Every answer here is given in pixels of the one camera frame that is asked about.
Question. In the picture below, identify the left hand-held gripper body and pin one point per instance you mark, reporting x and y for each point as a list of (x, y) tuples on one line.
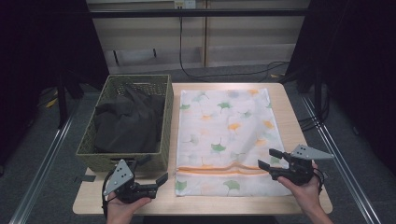
[(120, 179)]

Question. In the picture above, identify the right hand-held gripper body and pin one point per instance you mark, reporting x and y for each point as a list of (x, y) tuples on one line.
[(299, 169)]

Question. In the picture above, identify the dark cloth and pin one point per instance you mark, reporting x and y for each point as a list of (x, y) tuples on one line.
[(127, 124)]

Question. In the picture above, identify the green woven basket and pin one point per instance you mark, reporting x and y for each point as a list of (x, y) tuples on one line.
[(168, 124)]

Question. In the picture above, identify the white leaf print laundry bag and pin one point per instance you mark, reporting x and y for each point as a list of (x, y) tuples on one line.
[(224, 130)]

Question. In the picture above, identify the person's right hand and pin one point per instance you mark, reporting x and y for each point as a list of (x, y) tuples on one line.
[(306, 194)]

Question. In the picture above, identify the person's left hand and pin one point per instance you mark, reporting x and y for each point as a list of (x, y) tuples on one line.
[(121, 210)]

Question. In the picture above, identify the black tape strip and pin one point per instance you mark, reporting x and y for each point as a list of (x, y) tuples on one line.
[(84, 179)]

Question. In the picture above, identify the black metal stand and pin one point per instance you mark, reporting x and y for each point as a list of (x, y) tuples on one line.
[(317, 90), (62, 99)]

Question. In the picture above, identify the black curtain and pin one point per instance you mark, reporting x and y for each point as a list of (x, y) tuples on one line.
[(40, 40), (358, 62)]

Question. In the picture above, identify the aluminium floor rail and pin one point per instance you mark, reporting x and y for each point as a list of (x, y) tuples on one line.
[(339, 158), (43, 158)]

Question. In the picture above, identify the white wall socket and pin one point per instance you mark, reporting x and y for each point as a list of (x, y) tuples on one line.
[(185, 3)]

